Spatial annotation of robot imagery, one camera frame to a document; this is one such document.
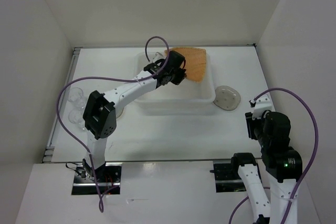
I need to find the triangular woven bamboo tray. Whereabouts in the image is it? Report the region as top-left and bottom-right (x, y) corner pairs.
(164, 47), (207, 83)

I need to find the clear glass plate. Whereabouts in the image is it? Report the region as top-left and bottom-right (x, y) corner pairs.
(116, 108), (124, 119)
(213, 86), (241, 111)

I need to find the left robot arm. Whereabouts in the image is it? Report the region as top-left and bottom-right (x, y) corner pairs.
(82, 51), (186, 182)

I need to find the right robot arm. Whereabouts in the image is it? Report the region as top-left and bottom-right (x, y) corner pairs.
(230, 110), (302, 223)

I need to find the white plastic bin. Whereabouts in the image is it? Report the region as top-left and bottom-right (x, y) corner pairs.
(134, 56), (215, 115)

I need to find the clear glass cup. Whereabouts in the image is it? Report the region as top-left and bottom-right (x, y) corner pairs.
(68, 88), (86, 109)
(68, 109), (86, 131)

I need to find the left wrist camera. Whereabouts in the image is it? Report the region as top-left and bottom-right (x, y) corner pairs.
(152, 52), (165, 62)

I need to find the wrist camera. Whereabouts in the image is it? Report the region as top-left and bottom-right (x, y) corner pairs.
(249, 94), (273, 120)
(152, 52), (165, 62)

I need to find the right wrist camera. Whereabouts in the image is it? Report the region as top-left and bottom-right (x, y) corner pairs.
(249, 94), (273, 120)

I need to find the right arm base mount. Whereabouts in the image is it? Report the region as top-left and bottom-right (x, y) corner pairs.
(209, 160), (246, 193)

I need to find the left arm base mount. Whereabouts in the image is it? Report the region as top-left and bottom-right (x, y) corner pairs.
(65, 162), (122, 196)

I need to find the aluminium table edge rail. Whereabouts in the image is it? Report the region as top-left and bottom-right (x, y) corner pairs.
(41, 157), (231, 164)

